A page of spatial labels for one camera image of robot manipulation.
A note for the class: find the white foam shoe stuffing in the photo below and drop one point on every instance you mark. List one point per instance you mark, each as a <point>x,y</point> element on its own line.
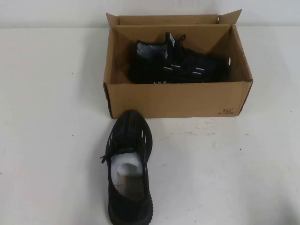
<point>123,161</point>

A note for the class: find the brown cardboard shoe box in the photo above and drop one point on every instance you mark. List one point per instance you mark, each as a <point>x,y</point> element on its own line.
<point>173,100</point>

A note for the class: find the black knit sneaker foam stuffed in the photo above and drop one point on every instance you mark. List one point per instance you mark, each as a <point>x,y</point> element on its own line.
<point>131,131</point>

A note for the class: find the black knit sneaker white tag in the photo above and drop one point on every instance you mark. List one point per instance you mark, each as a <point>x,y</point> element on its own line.
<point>187,63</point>

